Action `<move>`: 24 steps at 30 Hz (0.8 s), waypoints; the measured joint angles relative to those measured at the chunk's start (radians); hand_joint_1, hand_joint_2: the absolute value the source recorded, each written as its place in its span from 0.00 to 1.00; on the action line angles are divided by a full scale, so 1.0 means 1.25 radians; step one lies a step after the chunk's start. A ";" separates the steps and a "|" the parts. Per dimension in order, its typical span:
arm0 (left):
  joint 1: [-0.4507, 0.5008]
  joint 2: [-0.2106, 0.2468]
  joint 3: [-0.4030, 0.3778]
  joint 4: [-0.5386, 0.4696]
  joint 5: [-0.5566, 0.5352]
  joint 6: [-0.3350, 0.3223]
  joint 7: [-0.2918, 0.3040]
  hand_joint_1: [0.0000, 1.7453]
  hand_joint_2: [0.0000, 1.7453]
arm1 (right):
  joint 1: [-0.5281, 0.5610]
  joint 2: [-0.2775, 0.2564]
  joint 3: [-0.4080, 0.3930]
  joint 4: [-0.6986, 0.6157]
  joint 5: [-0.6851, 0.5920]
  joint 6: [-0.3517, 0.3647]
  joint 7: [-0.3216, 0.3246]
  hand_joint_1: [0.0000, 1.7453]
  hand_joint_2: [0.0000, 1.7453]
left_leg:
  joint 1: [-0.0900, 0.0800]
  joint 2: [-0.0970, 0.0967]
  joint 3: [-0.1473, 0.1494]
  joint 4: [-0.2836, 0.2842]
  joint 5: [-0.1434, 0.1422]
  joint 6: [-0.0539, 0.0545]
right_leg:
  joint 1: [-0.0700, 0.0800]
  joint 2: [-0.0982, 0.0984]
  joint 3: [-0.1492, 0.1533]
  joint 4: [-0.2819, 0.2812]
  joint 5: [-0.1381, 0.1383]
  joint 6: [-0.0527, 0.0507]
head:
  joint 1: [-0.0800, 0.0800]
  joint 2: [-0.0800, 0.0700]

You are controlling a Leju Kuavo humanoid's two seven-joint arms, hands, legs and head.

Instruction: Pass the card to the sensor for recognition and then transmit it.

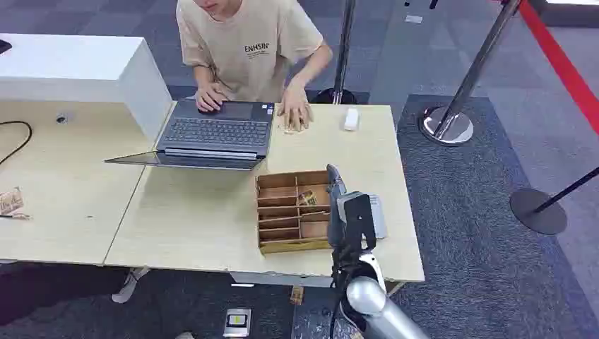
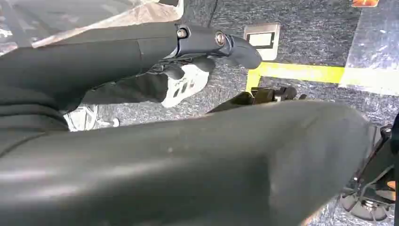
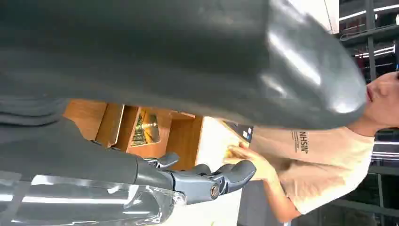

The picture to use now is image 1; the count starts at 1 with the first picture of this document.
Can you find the small white block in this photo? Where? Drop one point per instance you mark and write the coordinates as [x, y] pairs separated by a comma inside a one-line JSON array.
[[351, 119]]

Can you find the person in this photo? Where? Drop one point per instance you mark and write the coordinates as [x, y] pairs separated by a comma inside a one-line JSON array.
[[248, 47]]

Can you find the white paper scrap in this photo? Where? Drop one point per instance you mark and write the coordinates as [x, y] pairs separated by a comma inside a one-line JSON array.
[[413, 18]]

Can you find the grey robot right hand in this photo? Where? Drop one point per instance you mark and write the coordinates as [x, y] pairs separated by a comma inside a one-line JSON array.
[[335, 220]]

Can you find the steel floor socket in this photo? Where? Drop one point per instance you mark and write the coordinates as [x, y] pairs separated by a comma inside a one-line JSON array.
[[237, 322]]

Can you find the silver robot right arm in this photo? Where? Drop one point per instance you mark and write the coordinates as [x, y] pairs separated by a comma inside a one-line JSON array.
[[374, 304]]

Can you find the black device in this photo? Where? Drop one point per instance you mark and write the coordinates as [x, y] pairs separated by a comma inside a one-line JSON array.
[[3, 46]]

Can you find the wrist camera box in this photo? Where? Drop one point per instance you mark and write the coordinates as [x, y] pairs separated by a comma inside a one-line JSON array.
[[358, 217]]

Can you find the white desk foot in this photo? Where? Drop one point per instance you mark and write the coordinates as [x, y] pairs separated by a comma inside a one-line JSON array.
[[130, 284]]

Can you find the person's left hand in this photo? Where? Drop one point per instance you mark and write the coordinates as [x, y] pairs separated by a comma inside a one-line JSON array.
[[295, 110]]

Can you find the white desk partition box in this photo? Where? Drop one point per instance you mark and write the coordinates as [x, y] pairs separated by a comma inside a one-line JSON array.
[[79, 70]]

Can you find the wooden card box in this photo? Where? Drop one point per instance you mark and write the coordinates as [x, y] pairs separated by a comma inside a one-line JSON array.
[[285, 224]]

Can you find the person's right hand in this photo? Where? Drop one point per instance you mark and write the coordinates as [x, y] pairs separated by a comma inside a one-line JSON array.
[[209, 97]]

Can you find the grey laptop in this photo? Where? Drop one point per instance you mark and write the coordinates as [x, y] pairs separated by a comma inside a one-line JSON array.
[[215, 133]]

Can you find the chrome stanchion with black base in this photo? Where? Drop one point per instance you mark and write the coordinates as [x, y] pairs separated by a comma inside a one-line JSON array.
[[343, 56]]

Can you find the red barrier belt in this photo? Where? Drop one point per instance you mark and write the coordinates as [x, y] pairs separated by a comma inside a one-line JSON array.
[[561, 61]]

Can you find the printed card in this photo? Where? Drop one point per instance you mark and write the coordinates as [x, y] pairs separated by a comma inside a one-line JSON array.
[[307, 198]]

